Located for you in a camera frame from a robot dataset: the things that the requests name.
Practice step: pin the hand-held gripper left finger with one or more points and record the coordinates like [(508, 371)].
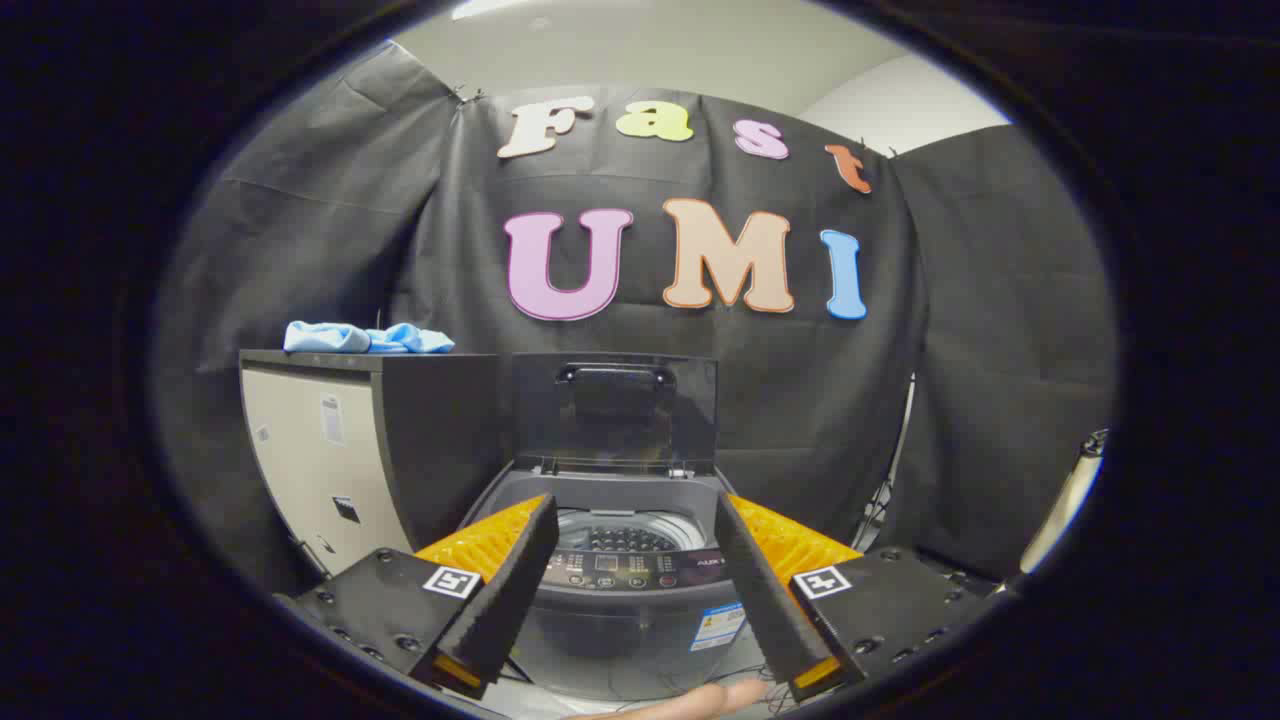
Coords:
[(505, 590)]

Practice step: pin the grey washing machine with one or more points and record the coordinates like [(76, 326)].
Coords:
[(620, 620)]

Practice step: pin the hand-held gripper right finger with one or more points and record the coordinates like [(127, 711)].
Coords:
[(765, 600)]

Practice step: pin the white pole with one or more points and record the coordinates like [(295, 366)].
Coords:
[(1062, 505)]

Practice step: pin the black backdrop cloth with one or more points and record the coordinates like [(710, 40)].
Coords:
[(640, 250)]

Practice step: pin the light blue garment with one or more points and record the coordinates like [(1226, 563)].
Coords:
[(350, 338)]

